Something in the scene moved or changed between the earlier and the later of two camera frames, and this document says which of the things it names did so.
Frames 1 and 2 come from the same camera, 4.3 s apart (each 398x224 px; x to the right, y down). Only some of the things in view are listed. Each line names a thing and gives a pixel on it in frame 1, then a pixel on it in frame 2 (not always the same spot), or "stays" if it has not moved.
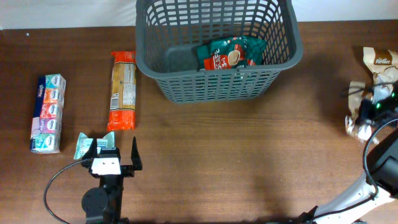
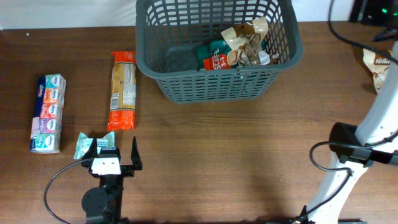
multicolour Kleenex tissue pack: (47, 125) stays
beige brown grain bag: (360, 129) to (245, 40)
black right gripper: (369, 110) to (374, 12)
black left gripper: (135, 158) stays
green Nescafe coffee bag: (231, 53) stays
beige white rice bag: (384, 64) stays
